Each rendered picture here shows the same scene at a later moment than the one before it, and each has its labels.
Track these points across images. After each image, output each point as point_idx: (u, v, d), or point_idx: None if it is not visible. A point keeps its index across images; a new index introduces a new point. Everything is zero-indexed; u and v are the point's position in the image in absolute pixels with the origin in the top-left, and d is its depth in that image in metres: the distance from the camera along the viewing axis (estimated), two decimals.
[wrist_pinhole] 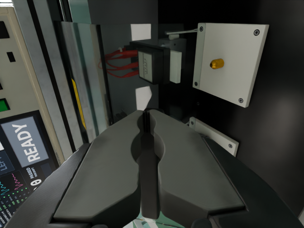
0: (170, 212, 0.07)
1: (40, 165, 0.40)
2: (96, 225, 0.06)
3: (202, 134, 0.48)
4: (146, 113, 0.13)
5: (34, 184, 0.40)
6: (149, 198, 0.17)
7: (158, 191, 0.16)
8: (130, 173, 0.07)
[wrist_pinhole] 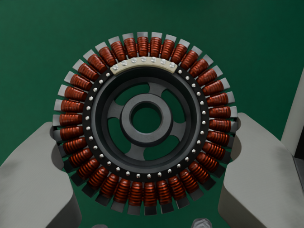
0: (225, 213, 0.07)
1: None
2: (96, 225, 0.06)
3: None
4: None
5: None
6: None
7: None
8: (61, 183, 0.07)
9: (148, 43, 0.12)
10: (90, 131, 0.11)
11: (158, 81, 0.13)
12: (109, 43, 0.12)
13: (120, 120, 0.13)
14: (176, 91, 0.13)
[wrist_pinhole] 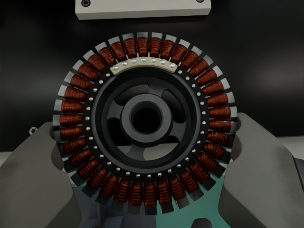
0: (225, 213, 0.07)
1: None
2: (96, 225, 0.06)
3: None
4: None
5: None
6: None
7: None
8: (61, 183, 0.07)
9: (148, 43, 0.12)
10: (90, 131, 0.11)
11: (158, 81, 0.13)
12: (109, 43, 0.12)
13: (120, 120, 0.13)
14: (176, 91, 0.13)
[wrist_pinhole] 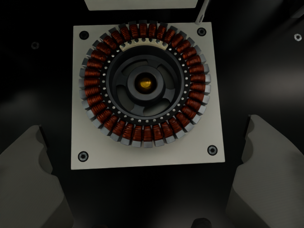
0: (234, 216, 0.07)
1: None
2: (96, 225, 0.06)
3: None
4: (247, 117, 0.12)
5: None
6: None
7: None
8: (51, 187, 0.07)
9: (146, 28, 0.16)
10: (106, 90, 0.15)
11: (154, 58, 0.18)
12: (118, 28, 0.16)
13: (126, 87, 0.17)
14: (168, 65, 0.17)
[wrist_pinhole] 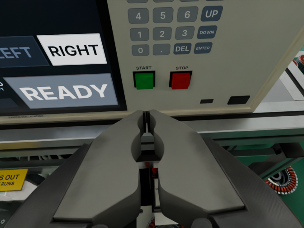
0: (170, 212, 0.07)
1: (9, 98, 0.20)
2: (96, 225, 0.06)
3: None
4: (146, 113, 0.13)
5: None
6: None
7: None
8: (130, 173, 0.07)
9: None
10: None
11: (170, 224, 0.45)
12: None
13: None
14: None
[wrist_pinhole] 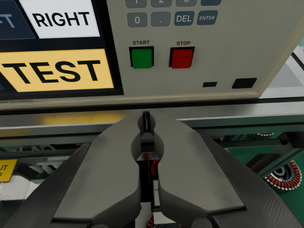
0: (170, 212, 0.07)
1: None
2: (96, 225, 0.06)
3: None
4: (146, 113, 0.13)
5: None
6: None
7: None
8: (130, 173, 0.07)
9: None
10: None
11: None
12: None
13: None
14: (176, 225, 0.42)
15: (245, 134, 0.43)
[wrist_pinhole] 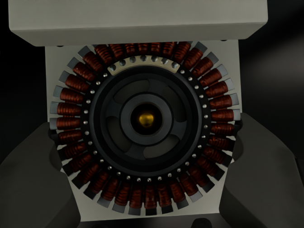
0: (227, 213, 0.07)
1: None
2: (96, 225, 0.06)
3: None
4: None
5: None
6: None
7: None
8: (59, 183, 0.07)
9: None
10: (89, 135, 0.10)
11: (158, 77, 0.12)
12: None
13: (119, 119, 0.12)
14: (178, 88, 0.12)
15: None
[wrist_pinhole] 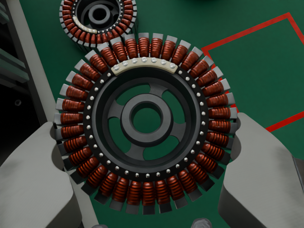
0: (225, 213, 0.07)
1: None
2: (96, 225, 0.06)
3: None
4: None
5: None
6: None
7: None
8: (61, 183, 0.07)
9: (149, 44, 0.12)
10: (91, 130, 0.11)
11: (158, 81, 0.13)
12: (111, 44, 0.12)
13: (121, 120, 0.13)
14: (177, 91, 0.13)
15: None
